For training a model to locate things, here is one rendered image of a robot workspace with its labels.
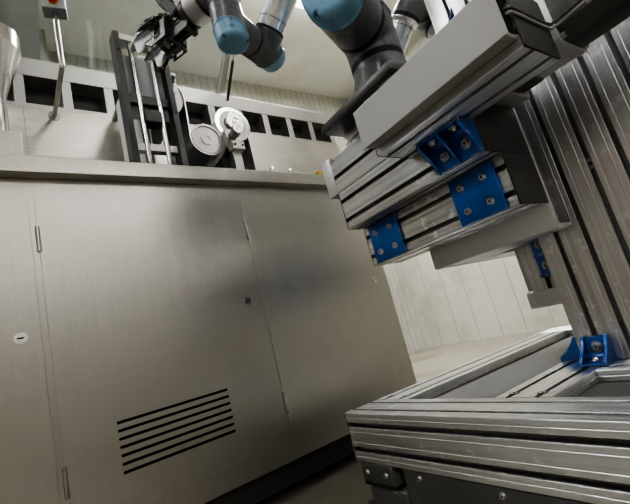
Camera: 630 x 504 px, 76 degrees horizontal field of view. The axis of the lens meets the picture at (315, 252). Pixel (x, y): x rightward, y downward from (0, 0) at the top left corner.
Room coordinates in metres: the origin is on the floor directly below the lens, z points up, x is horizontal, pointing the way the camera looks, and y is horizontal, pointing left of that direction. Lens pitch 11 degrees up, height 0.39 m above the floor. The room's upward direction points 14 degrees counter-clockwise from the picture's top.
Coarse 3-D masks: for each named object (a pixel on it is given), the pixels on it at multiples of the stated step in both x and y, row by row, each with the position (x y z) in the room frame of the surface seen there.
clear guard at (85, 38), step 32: (0, 0) 1.17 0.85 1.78; (32, 0) 1.21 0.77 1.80; (96, 0) 1.31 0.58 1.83; (128, 0) 1.36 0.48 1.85; (32, 32) 1.27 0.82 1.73; (64, 32) 1.32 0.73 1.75; (96, 32) 1.38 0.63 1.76; (128, 32) 1.43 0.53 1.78; (96, 64) 1.45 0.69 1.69; (192, 64) 1.66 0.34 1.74
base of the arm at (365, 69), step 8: (376, 48) 0.73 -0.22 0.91; (384, 48) 0.73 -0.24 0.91; (392, 48) 0.74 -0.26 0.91; (400, 48) 0.75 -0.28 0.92; (360, 56) 0.75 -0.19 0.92; (368, 56) 0.74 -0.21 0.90; (376, 56) 0.73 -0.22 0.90; (384, 56) 0.73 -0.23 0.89; (392, 56) 0.73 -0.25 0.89; (400, 56) 0.74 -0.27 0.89; (360, 64) 0.75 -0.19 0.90; (368, 64) 0.74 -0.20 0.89; (376, 64) 0.73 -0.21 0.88; (352, 72) 0.79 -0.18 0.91; (360, 72) 0.75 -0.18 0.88; (368, 72) 0.74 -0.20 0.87; (360, 80) 0.75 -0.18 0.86
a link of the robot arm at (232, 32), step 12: (216, 0) 0.76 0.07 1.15; (228, 0) 0.76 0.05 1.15; (216, 12) 0.77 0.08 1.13; (228, 12) 0.76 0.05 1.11; (240, 12) 0.78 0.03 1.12; (216, 24) 0.77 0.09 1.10; (228, 24) 0.76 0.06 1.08; (240, 24) 0.77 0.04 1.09; (252, 24) 0.82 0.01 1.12; (216, 36) 0.78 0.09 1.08; (228, 36) 0.77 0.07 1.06; (240, 36) 0.78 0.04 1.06; (252, 36) 0.82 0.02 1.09; (228, 48) 0.80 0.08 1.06; (240, 48) 0.81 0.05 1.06; (252, 48) 0.85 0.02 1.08
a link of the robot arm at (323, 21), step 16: (304, 0) 0.63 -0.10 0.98; (320, 0) 0.62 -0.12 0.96; (336, 0) 0.61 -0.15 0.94; (352, 0) 0.61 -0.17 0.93; (368, 0) 0.64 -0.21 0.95; (320, 16) 0.64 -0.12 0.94; (336, 16) 0.63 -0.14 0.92; (352, 16) 0.64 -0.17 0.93; (368, 16) 0.67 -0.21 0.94; (336, 32) 0.68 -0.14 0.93; (352, 32) 0.68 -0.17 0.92; (368, 32) 0.70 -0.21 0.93; (352, 48) 0.73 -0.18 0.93
